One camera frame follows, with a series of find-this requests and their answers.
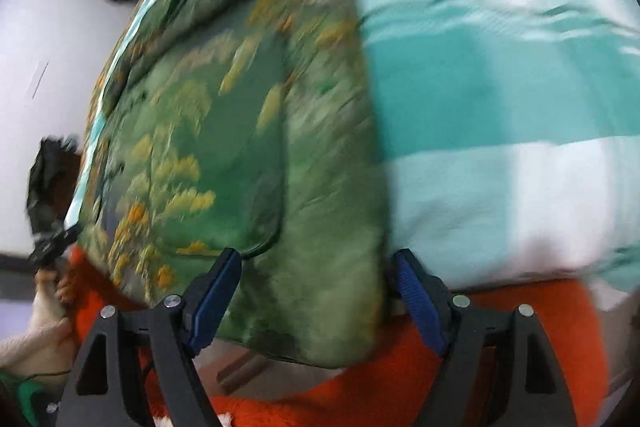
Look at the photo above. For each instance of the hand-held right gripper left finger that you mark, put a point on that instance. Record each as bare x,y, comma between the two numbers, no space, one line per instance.
215,302

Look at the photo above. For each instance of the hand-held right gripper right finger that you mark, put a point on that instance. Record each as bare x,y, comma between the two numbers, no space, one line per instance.
417,302

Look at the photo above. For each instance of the green patterned padded jacket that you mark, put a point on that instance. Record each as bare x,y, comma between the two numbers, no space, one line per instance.
225,132

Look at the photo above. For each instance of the person's left forearm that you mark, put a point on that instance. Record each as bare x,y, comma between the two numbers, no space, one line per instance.
35,342

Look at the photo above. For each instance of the person's left hand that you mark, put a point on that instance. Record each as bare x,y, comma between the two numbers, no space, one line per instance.
62,289

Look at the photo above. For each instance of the orange fleece garment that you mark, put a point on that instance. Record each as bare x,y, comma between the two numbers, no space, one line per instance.
350,387

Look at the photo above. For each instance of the green cloth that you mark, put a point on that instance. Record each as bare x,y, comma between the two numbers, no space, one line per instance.
22,399

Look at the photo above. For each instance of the teal checked blanket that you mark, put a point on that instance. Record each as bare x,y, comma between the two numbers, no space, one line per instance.
500,107

